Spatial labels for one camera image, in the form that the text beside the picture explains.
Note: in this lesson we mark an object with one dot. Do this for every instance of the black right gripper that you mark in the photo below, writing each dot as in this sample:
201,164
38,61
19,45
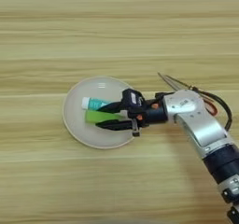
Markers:
154,114

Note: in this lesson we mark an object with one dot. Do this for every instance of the green white glue stick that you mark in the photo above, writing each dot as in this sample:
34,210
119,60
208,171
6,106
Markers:
93,103

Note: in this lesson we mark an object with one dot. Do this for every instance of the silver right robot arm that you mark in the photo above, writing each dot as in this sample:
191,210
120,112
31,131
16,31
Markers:
205,128

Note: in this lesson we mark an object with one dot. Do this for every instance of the small black box white label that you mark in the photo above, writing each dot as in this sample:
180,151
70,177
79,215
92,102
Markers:
133,98

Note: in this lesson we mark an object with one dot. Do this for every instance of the round beige plate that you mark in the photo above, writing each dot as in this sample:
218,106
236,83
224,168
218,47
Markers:
77,131

